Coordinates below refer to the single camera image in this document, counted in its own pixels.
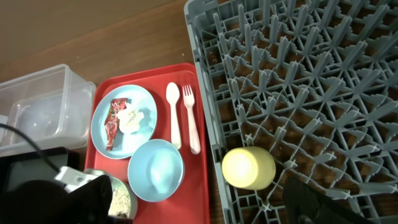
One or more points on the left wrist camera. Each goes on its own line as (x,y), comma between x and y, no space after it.
(72,178)

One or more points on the white tissue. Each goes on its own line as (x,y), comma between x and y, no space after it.
(129,120)

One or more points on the clear plastic bin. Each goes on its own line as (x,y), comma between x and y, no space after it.
(52,106)

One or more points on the yellow plastic cup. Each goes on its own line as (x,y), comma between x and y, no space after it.
(250,168)

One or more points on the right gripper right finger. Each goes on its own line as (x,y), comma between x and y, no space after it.
(304,204)

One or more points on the light blue bowl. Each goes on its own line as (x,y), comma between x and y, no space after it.
(155,170)

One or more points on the white plastic fork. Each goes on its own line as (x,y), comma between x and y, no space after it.
(189,102)

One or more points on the grey dishwasher rack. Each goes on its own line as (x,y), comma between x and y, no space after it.
(315,84)

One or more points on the black plastic tray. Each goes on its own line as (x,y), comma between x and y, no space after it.
(21,168)

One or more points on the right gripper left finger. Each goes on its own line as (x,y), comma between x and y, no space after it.
(41,201)

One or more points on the red serving tray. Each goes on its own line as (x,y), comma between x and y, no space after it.
(190,203)

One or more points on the red snack wrapper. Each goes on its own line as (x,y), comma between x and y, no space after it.
(112,121)

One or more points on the light blue plate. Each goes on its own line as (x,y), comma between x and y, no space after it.
(138,98)

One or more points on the mint green bowl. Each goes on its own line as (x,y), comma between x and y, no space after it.
(115,180)

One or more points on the rice and food scraps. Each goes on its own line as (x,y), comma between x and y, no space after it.
(121,202)

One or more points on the white plastic spoon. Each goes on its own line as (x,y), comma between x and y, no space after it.
(172,97)

